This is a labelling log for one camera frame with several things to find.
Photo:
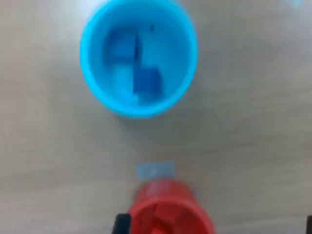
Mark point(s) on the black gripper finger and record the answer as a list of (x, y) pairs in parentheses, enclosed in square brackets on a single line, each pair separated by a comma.
[(123, 224), (309, 225)]

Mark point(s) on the blue cube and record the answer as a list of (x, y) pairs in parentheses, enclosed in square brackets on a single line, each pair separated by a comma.
[(122, 48), (147, 81)]

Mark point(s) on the red plastic cup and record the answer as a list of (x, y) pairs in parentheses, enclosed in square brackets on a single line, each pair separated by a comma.
[(195, 212)]

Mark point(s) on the blue plastic cup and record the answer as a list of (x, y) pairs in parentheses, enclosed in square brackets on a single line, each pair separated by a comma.
[(97, 80)]

